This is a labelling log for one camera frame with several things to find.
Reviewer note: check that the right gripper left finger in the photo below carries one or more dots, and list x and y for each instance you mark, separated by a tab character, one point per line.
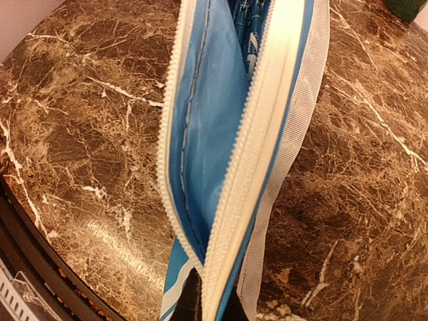
188	306

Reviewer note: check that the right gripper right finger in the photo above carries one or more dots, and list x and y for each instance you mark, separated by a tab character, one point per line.
234	310

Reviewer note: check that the blue racket bag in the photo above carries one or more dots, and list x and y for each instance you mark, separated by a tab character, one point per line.
226	143

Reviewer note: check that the blue badminton racket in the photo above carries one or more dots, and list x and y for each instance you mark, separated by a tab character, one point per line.
248	17

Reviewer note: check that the dark green mug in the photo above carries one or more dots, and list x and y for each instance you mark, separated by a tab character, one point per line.
406	10

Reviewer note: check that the white slotted cable duct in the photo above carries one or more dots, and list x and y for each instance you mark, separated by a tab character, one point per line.
12	299

